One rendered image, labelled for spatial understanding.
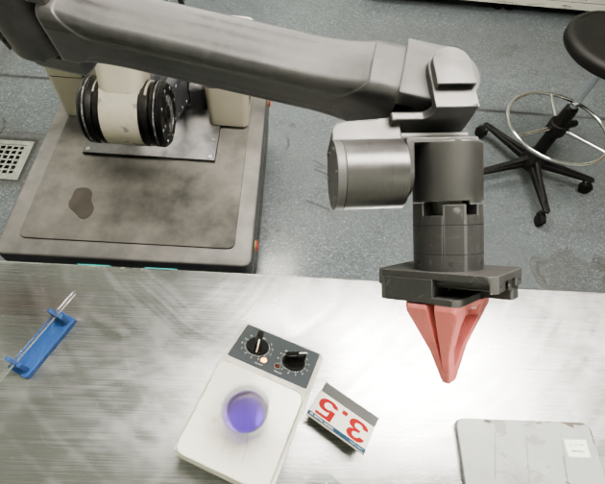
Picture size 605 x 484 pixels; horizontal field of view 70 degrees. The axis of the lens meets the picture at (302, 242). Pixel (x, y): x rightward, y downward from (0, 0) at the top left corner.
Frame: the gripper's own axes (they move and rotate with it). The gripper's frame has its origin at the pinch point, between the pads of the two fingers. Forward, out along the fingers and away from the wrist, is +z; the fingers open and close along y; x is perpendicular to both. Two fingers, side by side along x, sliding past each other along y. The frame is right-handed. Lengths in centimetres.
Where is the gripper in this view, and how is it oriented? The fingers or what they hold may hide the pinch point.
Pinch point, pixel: (448, 372)
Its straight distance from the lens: 41.5
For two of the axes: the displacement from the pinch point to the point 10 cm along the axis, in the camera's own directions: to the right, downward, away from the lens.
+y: 7.4, 0.2, -6.8
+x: 6.8, -0.7, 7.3
